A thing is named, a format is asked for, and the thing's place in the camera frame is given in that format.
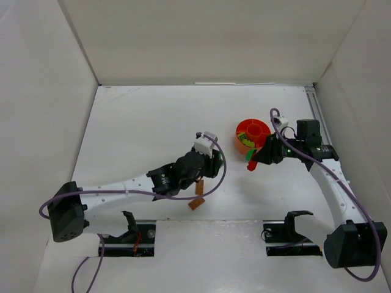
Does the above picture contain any brown lego plate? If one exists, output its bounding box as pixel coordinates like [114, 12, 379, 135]
[195, 179, 204, 196]
[188, 198, 205, 211]

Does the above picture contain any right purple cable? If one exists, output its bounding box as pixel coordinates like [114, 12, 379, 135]
[269, 107, 384, 282]

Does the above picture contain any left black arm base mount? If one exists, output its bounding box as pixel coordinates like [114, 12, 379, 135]
[98, 211, 156, 258]

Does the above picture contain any lime green lego brick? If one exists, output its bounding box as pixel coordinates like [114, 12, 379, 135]
[237, 132, 247, 142]

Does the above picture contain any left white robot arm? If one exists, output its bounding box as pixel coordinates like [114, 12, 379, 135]
[44, 149, 226, 243]

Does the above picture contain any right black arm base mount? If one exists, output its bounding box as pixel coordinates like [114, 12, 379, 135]
[261, 211, 323, 256]

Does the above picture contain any long green lego brick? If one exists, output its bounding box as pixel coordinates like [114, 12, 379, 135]
[245, 149, 257, 161]

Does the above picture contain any small lime lego brick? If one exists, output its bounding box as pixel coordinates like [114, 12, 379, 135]
[242, 140, 255, 148]

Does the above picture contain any orange round divided container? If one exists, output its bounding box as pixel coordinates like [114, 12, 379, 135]
[234, 118, 271, 156]

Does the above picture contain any aluminium rail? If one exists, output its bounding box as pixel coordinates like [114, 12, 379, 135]
[304, 85, 332, 145]

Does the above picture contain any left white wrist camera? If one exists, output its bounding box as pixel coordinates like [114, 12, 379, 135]
[193, 131, 218, 158]

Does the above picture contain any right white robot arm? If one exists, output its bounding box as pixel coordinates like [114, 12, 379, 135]
[250, 115, 387, 271]

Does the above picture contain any long red lego brick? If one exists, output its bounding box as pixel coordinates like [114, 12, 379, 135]
[247, 161, 258, 172]

